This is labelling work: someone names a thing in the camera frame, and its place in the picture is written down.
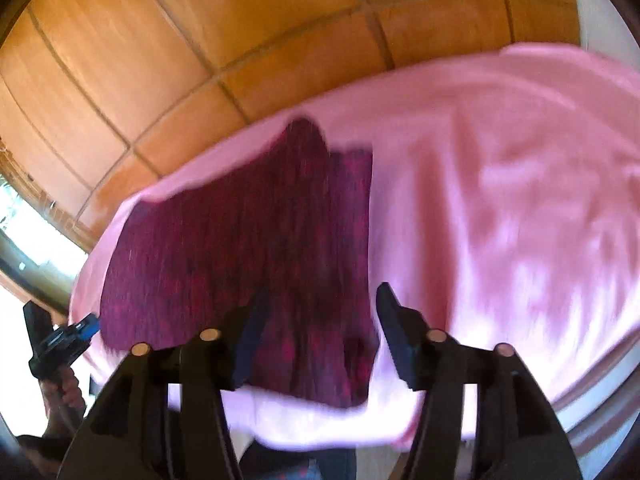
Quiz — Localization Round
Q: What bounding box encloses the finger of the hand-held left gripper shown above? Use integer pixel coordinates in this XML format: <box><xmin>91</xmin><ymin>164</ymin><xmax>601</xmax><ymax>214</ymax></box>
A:
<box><xmin>50</xmin><ymin>313</ymin><xmax>99</xmax><ymax>357</ymax></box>
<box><xmin>23</xmin><ymin>301</ymin><xmax>52</xmax><ymax>357</ymax></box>

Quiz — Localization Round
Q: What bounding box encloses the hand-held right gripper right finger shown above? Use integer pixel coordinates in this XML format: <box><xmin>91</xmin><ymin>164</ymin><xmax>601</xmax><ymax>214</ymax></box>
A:
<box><xmin>376</xmin><ymin>284</ymin><xmax>583</xmax><ymax>480</ymax></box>

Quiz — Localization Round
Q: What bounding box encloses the person's blue jeans leg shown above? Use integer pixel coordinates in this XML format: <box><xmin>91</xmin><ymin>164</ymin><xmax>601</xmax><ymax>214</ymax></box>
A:
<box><xmin>240</xmin><ymin>440</ymin><xmax>358</xmax><ymax>480</ymax></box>

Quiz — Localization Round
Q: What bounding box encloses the person's left forearm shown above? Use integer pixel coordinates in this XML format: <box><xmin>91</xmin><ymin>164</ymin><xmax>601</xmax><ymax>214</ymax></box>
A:
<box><xmin>15</xmin><ymin>427</ymin><xmax>76</xmax><ymax>478</ymax></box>

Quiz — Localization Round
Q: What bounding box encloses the wooden framed window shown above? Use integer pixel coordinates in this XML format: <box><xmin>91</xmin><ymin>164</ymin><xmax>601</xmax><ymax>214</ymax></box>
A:
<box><xmin>0</xmin><ymin>150</ymin><xmax>96</xmax><ymax>321</ymax></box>

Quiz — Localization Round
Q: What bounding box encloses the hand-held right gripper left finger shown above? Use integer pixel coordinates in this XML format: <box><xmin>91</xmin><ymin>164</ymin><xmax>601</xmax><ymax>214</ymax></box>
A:
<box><xmin>57</xmin><ymin>290</ymin><xmax>271</xmax><ymax>480</ymax></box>

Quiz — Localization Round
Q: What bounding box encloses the grey striped mattress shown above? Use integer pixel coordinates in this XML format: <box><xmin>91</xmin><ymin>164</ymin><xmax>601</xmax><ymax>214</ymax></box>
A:
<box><xmin>550</xmin><ymin>360</ymin><xmax>636</xmax><ymax>466</ymax></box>

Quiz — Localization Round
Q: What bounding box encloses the dark red patterned garment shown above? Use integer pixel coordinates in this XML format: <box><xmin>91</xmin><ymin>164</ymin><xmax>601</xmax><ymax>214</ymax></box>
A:
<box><xmin>100</xmin><ymin>117</ymin><xmax>381</xmax><ymax>408</ymax></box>

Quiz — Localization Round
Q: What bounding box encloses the pink bed sheet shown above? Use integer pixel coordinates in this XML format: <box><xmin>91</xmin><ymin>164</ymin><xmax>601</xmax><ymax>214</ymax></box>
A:
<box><xmin>67</xmin><ymin>42</ymin><xmax>640</xmax><ymax>451</ymax></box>

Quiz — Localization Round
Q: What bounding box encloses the person's left hand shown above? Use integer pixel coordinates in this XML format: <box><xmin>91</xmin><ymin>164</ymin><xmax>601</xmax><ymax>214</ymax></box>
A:
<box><xmin>42</xmin><ymin>367</ymin><xmax>87</xmax><ymax>441</ymax></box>

